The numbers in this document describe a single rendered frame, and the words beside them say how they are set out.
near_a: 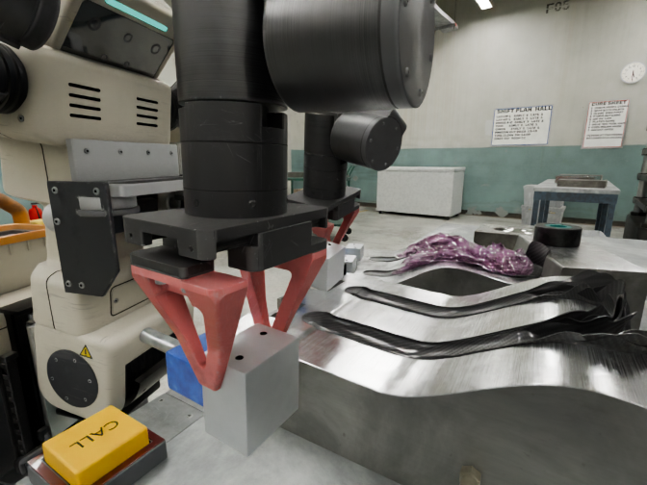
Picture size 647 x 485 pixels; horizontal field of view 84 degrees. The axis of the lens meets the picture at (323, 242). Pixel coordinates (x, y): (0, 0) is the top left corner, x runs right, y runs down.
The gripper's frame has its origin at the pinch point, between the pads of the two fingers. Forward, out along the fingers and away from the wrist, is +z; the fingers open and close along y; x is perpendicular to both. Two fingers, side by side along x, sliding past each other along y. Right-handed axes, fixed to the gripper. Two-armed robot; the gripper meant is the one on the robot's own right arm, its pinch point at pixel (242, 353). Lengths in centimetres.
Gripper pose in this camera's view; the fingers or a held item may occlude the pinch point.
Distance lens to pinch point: 24.5
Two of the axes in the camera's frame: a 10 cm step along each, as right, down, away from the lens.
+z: -0.2, 9.7, 2.3
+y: 5.3, -1.8, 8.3
